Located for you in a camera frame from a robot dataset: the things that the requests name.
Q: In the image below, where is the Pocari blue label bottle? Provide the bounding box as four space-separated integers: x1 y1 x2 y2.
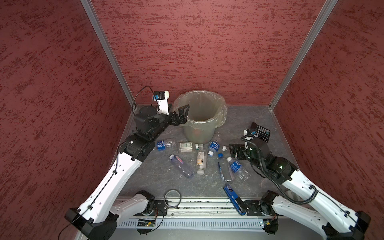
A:
227 157 250 182

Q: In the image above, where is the blue label bottle far left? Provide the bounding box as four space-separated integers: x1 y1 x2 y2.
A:
156 138 176 152

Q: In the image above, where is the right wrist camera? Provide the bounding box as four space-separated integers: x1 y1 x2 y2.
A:
243 129 252 136

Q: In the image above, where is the aluminium corner post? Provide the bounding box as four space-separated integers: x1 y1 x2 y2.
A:
81 0 137 110
269 0 338 111

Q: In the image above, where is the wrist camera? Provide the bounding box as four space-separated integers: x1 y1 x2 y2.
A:
154 91 169 115
243 129 252 136

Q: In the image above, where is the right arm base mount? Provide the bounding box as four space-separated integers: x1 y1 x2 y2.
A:
244 200 267 217

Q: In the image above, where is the black calculator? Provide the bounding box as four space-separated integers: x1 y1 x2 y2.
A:
250 122 271 143

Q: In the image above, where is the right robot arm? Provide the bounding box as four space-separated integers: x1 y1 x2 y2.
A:
241 135 371 240

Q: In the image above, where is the left aluminium corner post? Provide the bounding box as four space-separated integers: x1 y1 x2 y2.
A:
81 0 137 110

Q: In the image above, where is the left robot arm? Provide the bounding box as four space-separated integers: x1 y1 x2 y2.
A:
65 105 190 240

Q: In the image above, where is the right aluminium corner post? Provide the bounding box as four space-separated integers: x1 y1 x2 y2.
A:
269 0 338 111

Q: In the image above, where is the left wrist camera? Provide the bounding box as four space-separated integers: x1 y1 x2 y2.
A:
154 91 169 115

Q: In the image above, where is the orange label clear bottle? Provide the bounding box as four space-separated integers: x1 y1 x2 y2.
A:
196 151 207 175

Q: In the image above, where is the clear plastic bin liner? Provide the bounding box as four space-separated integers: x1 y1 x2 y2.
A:
173 90 228 130

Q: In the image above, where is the white slotted cable duct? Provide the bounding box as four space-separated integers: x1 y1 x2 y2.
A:
118 218 265 231

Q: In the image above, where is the blue utility knife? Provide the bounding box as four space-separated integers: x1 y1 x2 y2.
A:
223 184 247 216

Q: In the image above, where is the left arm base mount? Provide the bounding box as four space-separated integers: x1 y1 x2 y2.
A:
135 200 168 217

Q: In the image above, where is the blue cap clear bottle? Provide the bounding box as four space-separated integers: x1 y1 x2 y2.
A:
218 153 235 183

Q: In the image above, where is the blue label bottle by bin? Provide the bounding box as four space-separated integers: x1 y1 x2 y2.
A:
208 133 222 157

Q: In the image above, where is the purple Ganten bottle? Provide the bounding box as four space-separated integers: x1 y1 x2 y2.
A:
169 155 194 179

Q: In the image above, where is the aluminium front rail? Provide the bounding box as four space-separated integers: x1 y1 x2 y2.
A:
115 196 271 219

